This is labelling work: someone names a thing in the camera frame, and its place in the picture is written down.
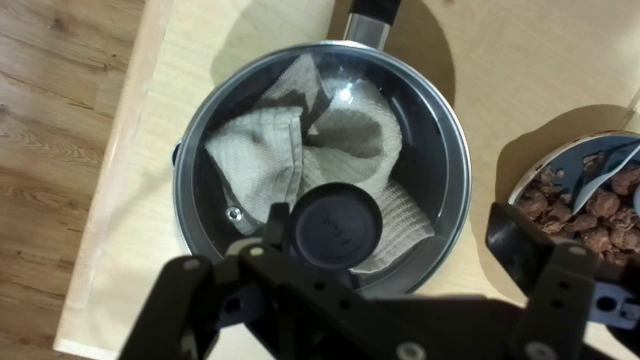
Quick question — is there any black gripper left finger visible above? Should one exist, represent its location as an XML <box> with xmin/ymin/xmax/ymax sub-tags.
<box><xmin>118</xmin><ymin>257</ymin><xmax>218</xmax><ymax>360</ymax></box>

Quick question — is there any grey cloth in pot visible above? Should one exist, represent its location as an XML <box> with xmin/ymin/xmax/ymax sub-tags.
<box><xmin>204</xmin><ymin>54</ymin><xmax>433</xmax><ymax>275</ymax></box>

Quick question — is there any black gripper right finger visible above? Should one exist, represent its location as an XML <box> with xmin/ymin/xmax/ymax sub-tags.
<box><xmin>486</xmin><ymin>202</ymin><xmax>599</xmax><ymax>360</ymax></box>

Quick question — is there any blue bowl of food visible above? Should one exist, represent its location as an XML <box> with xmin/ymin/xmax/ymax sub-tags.
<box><xmin>507</xmin><ymin>135</ymin><xmax>640</xmax><ymax>267</ymax></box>

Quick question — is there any black pot with handle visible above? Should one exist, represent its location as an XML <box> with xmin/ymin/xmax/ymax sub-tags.
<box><xmin>170</xmin><ymin>0</ymin><xmax>476</xmax><ymax>302</ymax></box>

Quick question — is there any glass pot lid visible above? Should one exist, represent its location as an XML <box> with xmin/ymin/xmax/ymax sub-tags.
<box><xmin>170</xmin><ymin>40</ymin><xmax>474</xmax><ymax>301</ymax></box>

